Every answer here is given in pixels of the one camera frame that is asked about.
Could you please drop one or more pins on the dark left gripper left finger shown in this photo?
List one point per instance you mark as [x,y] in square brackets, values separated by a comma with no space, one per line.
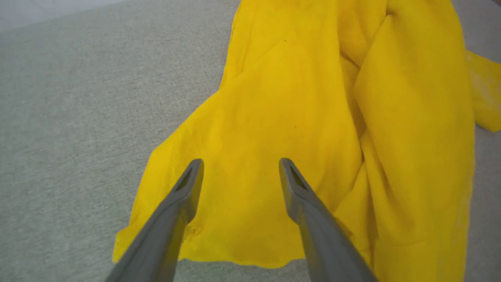
[168,223]

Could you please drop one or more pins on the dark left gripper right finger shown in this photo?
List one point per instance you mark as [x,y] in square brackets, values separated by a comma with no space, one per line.
[321,235]

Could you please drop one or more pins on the grey fabric sofa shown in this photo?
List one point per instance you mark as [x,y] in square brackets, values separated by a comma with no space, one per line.
[78,137]

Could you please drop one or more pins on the yellow tiger print shirt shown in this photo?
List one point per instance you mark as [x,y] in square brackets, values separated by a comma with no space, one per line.
[297,117]

